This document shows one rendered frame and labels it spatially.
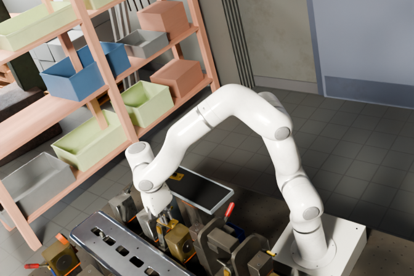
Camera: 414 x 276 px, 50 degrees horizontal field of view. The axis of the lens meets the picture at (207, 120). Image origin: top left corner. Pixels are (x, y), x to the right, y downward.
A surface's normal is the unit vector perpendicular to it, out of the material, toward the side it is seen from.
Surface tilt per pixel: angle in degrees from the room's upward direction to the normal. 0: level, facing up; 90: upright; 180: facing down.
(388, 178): 0
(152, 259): 0
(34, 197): 90
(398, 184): 0
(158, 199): 91
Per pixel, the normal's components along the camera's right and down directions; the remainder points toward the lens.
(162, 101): 0.73, 0.20
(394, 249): -0.24, -0.82
